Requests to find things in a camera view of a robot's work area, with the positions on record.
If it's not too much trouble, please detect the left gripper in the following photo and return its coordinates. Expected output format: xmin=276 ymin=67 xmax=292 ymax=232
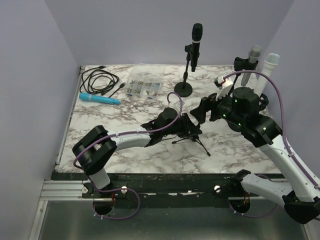
xmin=162 ymin=113 xmax=202 ymax=139

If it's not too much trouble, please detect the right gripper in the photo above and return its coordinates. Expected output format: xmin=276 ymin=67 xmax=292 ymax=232
xmin=190 ymin=86 xmax=246 ymax=127

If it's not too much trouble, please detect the black tripod shock-mount stand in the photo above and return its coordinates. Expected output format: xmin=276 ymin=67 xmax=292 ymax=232
xmin=171 ymin=135 xmax=211 ymax=157

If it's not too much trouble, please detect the black round-base mic stand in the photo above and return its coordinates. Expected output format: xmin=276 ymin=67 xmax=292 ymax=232
xmin=174 ymin=44 xmax=193 ymax=98

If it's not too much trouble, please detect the black microphone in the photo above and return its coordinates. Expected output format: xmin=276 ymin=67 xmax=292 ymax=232
xmin=191 ymin=23 xmax=203 ymax=72

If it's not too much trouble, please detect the white microphone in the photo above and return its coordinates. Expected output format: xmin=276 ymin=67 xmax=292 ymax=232
xmin=253 ymin=53 xmax=280 ymax=97

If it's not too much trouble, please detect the blue microphone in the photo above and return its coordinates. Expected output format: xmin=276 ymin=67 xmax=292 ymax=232
xmin=79 ymin=93 xmax=121 ymax=105

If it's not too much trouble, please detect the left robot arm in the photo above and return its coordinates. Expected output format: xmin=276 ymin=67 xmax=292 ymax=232
xmin=72 ymin=107 xmax=202 ymax=198

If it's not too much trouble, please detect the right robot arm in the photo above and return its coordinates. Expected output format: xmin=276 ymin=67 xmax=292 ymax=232
xmin=190 ymin=87 xmax=320 ymax=224

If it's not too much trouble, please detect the silver mic clip stand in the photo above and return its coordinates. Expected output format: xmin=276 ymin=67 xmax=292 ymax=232
xmin=233 ymin=57 xmax=259 ymax=87

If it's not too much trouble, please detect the silver grey microphone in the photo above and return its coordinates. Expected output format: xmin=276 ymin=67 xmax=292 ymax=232
xmin=241 ymin=45 xmax=262 ymax=87

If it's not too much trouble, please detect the clear plastic screw box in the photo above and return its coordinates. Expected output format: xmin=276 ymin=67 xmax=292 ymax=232
xmin=125 ymin=63 xmax=165 ymax=100

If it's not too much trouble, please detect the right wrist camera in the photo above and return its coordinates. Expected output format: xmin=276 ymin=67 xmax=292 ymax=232
xmin=214 ymin=75 xmax=234 ymax=101

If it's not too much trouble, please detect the shock mount round-base stand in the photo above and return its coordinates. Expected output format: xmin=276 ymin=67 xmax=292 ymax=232
xmin=259 ymin=93 xmax=269 ymax=111

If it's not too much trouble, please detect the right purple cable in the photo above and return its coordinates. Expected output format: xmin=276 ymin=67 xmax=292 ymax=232
xmin=223 ymin=69 xmax=320 ymax=191

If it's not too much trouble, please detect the black mounting rail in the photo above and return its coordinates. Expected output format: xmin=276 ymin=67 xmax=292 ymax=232
xmin=79 ymin=172 xmax=293 ymax=210

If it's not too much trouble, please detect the aluminium extrusion frame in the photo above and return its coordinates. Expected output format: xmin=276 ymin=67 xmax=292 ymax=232
xmin=27 ymin=65 xmax=86 ymax=240

